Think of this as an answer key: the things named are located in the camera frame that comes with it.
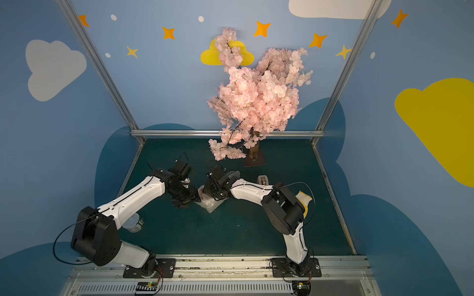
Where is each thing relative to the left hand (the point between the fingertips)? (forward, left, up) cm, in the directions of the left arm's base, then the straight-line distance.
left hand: (197, 199), depth 83 cm
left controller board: (-33, +18, -13) cm, 40 cm away
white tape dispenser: (+15, -32, -6) cm, 36 cm away
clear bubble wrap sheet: (-1, -5, -1) cm, 5 cm away
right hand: (+7, -2, -3) cm, 8 cm away
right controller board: (-31, -46, -13) cm, 57 cm away
